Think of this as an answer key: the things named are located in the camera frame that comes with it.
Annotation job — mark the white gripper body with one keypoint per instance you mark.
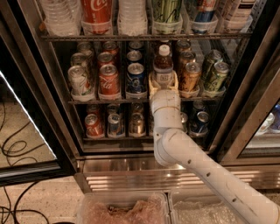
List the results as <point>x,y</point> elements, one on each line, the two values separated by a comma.
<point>164,100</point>

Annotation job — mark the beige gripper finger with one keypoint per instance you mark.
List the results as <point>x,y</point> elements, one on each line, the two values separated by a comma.
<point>175,81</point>
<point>152,88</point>

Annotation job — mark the tea bottle white cap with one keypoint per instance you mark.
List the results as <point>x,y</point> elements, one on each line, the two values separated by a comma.
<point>163,66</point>

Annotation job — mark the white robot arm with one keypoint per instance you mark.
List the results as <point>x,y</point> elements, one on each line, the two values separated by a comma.
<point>172,146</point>

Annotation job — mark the clear water bottle centre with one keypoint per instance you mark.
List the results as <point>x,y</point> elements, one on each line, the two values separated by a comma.
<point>132,17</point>

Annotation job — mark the clear water bottle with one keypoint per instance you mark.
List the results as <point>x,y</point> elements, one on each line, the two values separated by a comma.
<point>62,17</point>
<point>132,17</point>

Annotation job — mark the large red cola bottle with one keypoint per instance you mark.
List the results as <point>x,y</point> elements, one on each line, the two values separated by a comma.
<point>96,11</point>

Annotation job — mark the white labelled bottle top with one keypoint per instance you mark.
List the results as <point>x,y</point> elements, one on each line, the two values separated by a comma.
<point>236,13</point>

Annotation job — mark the clear water bottle left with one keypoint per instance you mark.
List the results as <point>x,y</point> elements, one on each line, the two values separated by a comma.
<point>62,17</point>

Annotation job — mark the open glass fridge door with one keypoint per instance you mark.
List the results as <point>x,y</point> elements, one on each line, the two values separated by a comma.
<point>37,139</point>

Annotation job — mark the blue pepsi can front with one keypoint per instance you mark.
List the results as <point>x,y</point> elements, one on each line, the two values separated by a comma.
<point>136,78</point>

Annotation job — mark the blue pepsi can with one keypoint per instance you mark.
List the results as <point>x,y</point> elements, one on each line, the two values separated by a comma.
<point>136,78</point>
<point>134,57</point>

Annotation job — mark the orange gold can front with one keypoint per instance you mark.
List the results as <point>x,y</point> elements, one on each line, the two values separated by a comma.
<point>190,76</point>

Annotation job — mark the orange gold can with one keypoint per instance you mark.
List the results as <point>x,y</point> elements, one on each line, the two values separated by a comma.
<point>190,76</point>
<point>184,58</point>

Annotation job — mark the green can lower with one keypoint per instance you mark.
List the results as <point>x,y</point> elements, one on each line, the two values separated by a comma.
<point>184,120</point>

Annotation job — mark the bronze can lower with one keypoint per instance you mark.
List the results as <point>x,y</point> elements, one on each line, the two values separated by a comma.
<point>136,124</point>

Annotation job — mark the blue can lower right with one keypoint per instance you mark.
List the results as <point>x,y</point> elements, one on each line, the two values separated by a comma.
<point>200,122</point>

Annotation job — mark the green can front right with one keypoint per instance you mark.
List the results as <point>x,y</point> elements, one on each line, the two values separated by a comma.
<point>218,73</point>

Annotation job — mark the red cola can front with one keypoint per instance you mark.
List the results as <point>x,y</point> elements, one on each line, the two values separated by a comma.
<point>109,80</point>

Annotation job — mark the red cola can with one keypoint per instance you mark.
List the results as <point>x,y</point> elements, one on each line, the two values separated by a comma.
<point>93,126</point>
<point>105,58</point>
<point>109,80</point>

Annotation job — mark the green can rear right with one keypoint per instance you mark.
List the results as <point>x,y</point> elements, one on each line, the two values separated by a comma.
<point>210,59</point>

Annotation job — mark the blue white can lower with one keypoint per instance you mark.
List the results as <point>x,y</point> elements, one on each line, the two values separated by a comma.
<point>115,128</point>

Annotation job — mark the red cola can lower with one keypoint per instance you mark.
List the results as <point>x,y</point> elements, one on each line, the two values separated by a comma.
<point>93,126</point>

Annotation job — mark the white diet cola can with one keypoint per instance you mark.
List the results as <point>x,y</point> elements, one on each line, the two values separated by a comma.
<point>79,80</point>

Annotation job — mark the green drink can top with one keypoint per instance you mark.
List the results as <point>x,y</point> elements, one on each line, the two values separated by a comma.
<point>166,11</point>

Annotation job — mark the blue energy drink can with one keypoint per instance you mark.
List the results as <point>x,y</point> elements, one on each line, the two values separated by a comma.
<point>205,10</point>

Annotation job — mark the right clear plastic bin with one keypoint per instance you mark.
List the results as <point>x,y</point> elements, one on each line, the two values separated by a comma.
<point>199,206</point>

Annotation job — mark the clear plastic bin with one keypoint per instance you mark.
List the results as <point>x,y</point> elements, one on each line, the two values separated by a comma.
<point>199,206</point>
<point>144,207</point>

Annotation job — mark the left clear plastic bin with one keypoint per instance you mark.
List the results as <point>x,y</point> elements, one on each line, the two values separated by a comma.
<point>144,207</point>

